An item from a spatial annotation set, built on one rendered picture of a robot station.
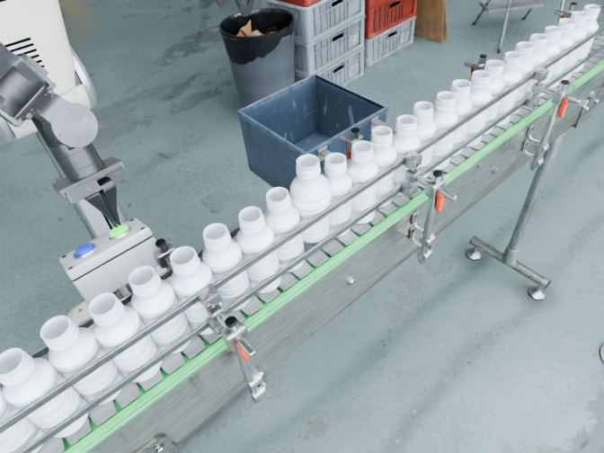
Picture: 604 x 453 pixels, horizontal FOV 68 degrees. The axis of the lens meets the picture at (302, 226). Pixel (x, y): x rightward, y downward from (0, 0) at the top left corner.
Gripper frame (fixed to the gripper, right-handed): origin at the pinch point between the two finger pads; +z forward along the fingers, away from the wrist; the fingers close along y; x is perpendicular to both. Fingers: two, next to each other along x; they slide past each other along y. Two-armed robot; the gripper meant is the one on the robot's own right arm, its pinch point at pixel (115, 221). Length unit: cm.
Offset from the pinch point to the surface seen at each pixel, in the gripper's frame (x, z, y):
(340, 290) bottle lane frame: -14.0, 29.9, 28.5
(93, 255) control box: -3.3, 2.1, -5.7
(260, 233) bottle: -19.1, 6.2, 15.3
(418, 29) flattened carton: 199, 43, 309
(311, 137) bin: 52, 24, 76
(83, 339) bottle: -17.4, 6.1, -12.6
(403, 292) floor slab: 44, 105, 93
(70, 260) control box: 0.0, 2.1, -8.8
